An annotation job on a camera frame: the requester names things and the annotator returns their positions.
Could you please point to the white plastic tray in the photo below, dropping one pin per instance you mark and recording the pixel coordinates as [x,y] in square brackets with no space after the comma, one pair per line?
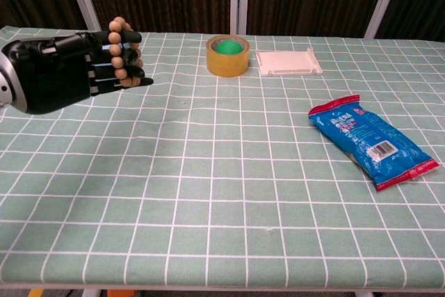
[285,61]

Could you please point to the green checked tablecloth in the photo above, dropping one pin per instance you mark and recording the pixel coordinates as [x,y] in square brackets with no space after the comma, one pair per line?
[222,189]

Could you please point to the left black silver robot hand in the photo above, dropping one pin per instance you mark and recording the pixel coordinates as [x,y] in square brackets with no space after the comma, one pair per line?
[52,74]

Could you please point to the blue snack bag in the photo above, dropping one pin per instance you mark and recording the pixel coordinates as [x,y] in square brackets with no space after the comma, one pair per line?
[368,137]

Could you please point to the green ball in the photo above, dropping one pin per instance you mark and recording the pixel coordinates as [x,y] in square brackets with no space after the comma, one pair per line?
[228,48]

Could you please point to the yellow tape roll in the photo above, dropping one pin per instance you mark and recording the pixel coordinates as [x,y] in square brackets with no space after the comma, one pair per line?
[227,65]

